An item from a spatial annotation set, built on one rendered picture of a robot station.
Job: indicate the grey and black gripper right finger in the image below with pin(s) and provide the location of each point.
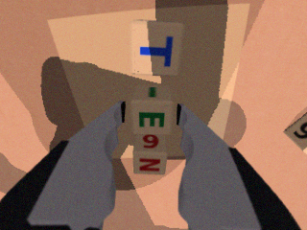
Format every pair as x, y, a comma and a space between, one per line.
219, 189

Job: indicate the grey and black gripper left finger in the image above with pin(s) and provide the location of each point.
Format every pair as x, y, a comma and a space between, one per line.
73, 186

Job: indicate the tan mat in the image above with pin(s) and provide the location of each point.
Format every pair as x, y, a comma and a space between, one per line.
95, 54

